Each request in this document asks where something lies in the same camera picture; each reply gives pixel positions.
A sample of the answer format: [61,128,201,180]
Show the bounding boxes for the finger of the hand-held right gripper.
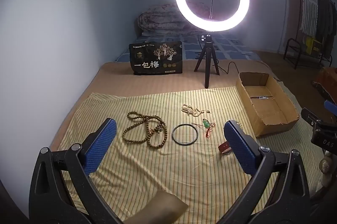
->
[324,100,337,117]

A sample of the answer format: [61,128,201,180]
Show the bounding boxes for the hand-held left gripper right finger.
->
[218,119,312,224]

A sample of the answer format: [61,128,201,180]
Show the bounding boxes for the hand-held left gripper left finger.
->
[28,117,118,224]

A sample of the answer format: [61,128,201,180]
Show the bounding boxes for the red strap watch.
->
[218,141,234,156]

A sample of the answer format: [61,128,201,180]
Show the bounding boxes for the green pendant with red cord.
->
[191,119,216,139]

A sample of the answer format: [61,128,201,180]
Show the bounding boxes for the cardboard box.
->
[235,72,300,138]

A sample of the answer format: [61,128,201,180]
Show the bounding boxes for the brown bead necklace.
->
[122,111,168,149]

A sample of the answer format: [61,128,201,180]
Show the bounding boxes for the small white bead string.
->
[181,104,206,117]

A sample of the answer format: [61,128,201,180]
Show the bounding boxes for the black bangle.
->
[172,124,199,146]

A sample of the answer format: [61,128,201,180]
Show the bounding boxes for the person's right hand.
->
[318,154,333,188]

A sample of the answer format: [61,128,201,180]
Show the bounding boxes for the orange cloth covered furniture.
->
[313,67,337,101]

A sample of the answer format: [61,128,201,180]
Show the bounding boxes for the yellow box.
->
[305,36,324,54]

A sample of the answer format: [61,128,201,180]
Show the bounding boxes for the tan bed mat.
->
[49,60,267,152]

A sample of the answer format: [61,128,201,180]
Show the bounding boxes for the yellow striped cloth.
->
[56,84,325,224]

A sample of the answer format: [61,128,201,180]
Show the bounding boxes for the dark hanging clothes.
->
[314,0,337,56]

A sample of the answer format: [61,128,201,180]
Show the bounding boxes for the black tripod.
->
[194,33,220,89]

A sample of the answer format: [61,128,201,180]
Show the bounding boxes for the blue checked bed sheet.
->
[113,32,261,63]

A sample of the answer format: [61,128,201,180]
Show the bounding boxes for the striped hanging towel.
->
[300,0,320,38]

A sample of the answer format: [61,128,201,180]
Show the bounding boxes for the black printed snack bag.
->
[129,41,184,76]

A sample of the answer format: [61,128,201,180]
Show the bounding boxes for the folded floral quilt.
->
[136,4,202,36]

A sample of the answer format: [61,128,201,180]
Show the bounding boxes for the black power cable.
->
[218,61,281,82]

